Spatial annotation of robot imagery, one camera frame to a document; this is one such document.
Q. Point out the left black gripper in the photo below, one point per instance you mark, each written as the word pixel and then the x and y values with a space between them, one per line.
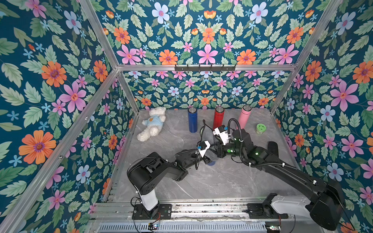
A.
pixel 207 160

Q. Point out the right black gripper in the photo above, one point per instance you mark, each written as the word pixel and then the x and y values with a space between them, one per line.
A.
pixel 219 148

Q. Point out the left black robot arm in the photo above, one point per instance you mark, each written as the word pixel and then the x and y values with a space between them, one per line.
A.
pixel 146 173

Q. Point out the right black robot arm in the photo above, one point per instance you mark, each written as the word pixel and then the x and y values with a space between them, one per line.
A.
pixel 325 203

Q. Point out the red thermos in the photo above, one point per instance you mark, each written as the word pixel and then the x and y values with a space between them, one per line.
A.
pixel 218 117

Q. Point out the pink thermos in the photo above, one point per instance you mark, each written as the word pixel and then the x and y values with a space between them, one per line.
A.
pixel 244 115

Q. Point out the green round lid container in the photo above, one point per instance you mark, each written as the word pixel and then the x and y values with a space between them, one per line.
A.
pixel 260 128

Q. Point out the black oval case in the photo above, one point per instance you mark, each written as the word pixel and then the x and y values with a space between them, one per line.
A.
pixel 273 148

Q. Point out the white teddy bear toy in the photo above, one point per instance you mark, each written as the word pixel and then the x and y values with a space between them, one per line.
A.
pixel 153 124

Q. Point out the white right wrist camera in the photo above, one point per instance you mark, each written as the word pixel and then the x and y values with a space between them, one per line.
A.
pixel 222 133

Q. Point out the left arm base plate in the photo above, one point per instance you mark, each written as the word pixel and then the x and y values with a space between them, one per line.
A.
pixel 161 211

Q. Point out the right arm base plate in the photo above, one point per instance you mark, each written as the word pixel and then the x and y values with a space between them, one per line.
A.
pixel 260 211

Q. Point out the black hook rail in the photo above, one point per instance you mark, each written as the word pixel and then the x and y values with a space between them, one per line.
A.
pixel 198 68

